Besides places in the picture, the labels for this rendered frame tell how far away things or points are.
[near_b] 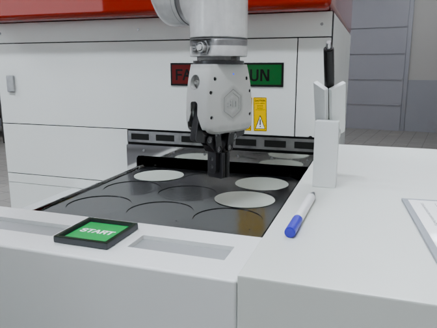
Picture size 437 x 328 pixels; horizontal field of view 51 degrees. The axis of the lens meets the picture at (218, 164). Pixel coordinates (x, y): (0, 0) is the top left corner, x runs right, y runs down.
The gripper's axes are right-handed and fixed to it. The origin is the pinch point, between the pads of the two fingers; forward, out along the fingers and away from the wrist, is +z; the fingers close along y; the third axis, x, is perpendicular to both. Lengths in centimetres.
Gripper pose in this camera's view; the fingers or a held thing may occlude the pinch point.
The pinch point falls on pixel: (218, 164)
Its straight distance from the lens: 69.7
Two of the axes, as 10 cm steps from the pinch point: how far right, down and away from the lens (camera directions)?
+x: -7.2, -1.4, 6.8
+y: 7.0, -1.5, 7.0
